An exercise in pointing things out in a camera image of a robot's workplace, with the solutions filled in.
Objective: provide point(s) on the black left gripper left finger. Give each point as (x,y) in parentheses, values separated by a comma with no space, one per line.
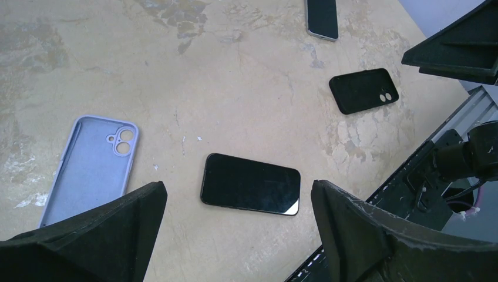
(113,242)

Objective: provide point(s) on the silver-edged smartphone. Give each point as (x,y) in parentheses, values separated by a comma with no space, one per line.
(321,19)

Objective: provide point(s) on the black phone case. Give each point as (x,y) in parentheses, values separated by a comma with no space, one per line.
(364,90)

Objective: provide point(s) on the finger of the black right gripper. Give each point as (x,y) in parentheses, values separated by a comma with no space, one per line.
(464,50)

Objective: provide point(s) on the lavender phone case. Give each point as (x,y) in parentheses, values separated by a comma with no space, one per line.
(94,168)

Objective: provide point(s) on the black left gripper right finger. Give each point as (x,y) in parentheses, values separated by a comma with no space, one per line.
(365,243)

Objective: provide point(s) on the black smartphone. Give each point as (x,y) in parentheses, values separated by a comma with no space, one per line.
(244,184)

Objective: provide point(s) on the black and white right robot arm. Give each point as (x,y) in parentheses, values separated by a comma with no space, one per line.
(454,169)

